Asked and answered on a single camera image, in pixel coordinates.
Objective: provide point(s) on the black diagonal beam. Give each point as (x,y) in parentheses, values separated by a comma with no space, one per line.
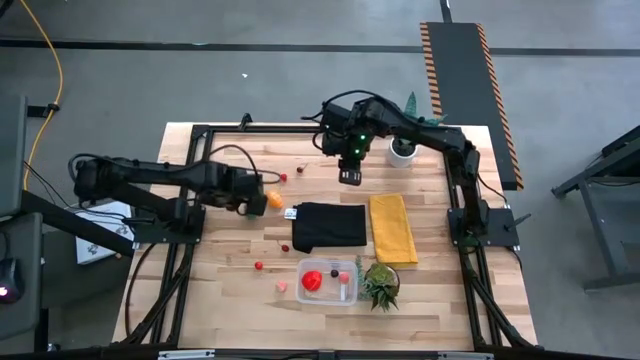
(65,222)

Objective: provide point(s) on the pink toy peach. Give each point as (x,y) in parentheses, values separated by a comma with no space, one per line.
(281,286)

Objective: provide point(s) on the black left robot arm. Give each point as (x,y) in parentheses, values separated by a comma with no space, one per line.
(150,170)

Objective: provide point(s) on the black clamp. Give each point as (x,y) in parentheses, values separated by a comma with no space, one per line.
(245,121)

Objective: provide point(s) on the snake plant in white pot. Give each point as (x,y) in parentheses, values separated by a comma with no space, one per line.
(400,157)

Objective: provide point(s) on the small pink fruit toy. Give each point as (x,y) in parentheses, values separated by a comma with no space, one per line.
(344,277)

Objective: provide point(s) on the red bell pepper toy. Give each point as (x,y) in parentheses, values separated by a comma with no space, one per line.
(311,281)

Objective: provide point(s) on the black folded cloth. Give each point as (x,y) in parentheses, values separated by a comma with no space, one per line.
(329,227)

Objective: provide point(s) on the black computer mouse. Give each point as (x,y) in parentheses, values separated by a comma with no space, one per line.
(9,280)

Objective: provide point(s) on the silver aluminium bar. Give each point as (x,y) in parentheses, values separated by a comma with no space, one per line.
(187,354)
(465,356)

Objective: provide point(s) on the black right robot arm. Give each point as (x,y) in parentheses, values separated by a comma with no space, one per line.
(425,132)

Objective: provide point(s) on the yellow folded cloth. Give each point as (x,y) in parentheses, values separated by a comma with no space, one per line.
(394,230)

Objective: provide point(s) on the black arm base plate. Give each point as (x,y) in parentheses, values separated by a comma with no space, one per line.
(150,234)
(505,235)

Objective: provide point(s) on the orange pumpkin toy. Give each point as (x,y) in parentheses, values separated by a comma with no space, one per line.
(275,200)

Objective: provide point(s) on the red cherry toy with stem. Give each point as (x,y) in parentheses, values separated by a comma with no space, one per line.
(285,247)

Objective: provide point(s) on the grey flat panel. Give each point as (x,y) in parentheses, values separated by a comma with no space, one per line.
(11,150)

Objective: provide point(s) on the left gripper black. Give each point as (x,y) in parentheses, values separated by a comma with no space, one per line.
(245,192)

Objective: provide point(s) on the black mat with orange stripes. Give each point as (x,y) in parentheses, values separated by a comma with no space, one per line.
(460,75)

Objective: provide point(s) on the potted green succulent plant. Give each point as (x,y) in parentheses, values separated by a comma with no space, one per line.
(381,285)

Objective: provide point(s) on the dark red cherry toy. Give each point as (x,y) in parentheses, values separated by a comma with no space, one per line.
(300,170)

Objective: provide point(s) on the clear plastic container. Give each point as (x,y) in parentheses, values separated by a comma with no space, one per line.
(327,297)

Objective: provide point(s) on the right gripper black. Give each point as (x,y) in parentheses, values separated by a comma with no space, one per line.
(347,130)

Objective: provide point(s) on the red cherry tomato toy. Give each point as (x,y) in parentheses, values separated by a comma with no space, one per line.
(258,265)

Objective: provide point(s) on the black metal table frame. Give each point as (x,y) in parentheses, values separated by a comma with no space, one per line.
(250,129)

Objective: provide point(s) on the dark metal side table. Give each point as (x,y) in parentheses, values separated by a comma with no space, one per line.
(610,215)

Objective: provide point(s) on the white printed paper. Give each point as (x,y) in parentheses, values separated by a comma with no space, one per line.
(100,245)

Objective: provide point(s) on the grey desk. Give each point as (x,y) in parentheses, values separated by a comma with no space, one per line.
(27,250)

